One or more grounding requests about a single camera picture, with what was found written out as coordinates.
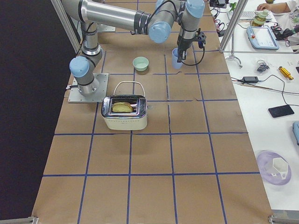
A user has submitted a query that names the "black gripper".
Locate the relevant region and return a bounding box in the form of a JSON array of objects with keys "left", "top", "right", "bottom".
[{"left": 177, "top": 37, "right": 193, "bottom": 63}]

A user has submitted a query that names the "blue cup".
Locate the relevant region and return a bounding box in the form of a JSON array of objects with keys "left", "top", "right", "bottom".
[{"left": 171, "top": 48, "right": 183, "bottom": 70}]

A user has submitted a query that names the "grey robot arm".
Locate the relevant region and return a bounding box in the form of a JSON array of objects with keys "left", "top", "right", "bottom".
[{"left": 62, "top": 0, "right": 205, "bottom": 102}]

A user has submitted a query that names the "person forearm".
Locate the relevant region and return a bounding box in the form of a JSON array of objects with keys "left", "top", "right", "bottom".
[{"left": 257, "top": 2, "right": 291, "bottom": 14}]

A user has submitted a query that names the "green bowl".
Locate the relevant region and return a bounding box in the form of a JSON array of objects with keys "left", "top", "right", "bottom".
[{"left": 133, "top": 56, "right": 149, "bottom": 71}]

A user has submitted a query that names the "black power adapter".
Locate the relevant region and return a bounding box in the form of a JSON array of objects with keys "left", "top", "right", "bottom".
[{"left": 242, "top": 76, "right": 259, "bottom": 84}]

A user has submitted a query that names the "white keyboard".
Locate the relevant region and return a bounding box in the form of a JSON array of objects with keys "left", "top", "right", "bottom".
[{"left": 239, "top": 11, "right": 273, "bottom": 21}]

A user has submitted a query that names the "blue teach pendant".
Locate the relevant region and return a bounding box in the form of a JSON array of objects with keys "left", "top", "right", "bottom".
[{"left": 246, "top": 26, "right": 279, "bottom": 50}]

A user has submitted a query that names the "bread slice in toaster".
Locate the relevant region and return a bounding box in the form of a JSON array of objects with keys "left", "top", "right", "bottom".
[{"left": 112, "top": 102, "right": 133, "bottom": 112}]

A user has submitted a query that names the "glass jar with lid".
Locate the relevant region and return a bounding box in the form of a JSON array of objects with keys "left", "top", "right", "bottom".
[{"left": 251, "top": 9, "right": 269, "bottom": 27}]

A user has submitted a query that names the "cream chrome toaster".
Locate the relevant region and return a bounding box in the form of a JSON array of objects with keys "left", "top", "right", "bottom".
[{"left": 101, "top": 95, "right": 148, "bottom": 130}]

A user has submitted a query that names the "gold metal cylinder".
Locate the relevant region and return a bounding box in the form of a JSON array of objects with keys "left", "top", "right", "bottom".
[{"left": 278, "top": 66, "right": 294, "bottom": 80}]

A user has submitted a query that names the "black smartphone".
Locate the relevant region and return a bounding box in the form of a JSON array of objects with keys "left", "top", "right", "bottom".
[{"left": 268, "top": 105, "right": 294, "bottom": 118}]

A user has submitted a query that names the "white hexagonal cup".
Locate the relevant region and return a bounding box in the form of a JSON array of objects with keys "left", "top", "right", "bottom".
[{"left": 271, "top": 158, "right": 288, "bottom": 180}]

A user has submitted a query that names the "white toaster power cord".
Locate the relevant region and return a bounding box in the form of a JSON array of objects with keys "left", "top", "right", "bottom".
[{"left": 113, "top": 81, "right": 147, "bottom": 98}]

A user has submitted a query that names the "aluminium frame post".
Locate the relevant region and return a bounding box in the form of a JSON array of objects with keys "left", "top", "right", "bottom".
[{"left": 219, "top": 0, "right": 248, "bottom": 53}]

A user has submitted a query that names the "black cable bundle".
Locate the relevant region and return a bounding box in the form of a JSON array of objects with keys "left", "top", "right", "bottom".
[{"left": 255, "top": 59, "right": 271, "bottom": 72}]

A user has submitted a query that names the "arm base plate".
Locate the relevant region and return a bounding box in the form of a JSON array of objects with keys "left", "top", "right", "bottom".
[
  {"left": 97, "top": 23, "right": 116, "bottom": 33},
  {"left": 68, "top": 73, "right": 109, "bottom": 103}
]

